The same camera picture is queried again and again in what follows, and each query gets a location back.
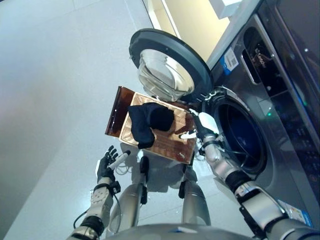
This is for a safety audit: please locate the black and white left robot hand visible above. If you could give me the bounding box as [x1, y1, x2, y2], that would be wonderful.
[96, 145, 131, 185]

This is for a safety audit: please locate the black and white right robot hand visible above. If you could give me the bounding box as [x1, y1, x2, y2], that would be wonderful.
[179, 108, 220, 140]

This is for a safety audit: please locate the black garment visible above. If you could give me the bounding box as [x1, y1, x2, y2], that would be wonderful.
[147, 103, 175, 132]

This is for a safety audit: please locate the round glass washing machine door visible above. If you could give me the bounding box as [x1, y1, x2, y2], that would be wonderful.
[128, 28, 214, 103]

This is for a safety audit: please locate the dark grey washing machine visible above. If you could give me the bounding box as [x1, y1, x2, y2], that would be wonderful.
[199, 13, 320, 229]

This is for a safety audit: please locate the tan wicker laundry basket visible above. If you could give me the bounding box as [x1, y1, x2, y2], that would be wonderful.
[118, 91, 198, 165]

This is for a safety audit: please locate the dark navy garment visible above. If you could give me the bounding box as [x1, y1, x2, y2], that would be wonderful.
[127, 102, 156, 150]

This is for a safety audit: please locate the blue and white code label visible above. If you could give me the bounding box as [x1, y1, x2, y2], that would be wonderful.
[222, 47, 240, 75]

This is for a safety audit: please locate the silver right robot leg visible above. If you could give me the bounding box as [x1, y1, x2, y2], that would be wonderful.
[178, 164, 212, 227]

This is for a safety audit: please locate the grey robot torso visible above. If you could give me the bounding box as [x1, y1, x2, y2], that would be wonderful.
[104, 223, 251, 240]

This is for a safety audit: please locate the white counter cabinet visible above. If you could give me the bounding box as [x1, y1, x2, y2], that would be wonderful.
[142, 0, 266, 66]

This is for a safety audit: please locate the blue energy label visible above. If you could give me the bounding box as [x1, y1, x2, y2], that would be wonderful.
[276, 199, 314, 229]

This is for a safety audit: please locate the white floor cable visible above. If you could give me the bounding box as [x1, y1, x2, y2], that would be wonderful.
[113, 149, 141, 176]

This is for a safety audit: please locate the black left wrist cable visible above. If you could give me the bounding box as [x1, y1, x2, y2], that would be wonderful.
[72, 181, 123, 235]

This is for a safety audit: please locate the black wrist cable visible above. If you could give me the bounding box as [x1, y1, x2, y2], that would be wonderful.
[194, 139, 254, 163]
[72, 181, 123, 235]

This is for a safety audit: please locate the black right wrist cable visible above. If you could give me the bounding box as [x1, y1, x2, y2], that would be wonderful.
[194, 139, 254, 163]

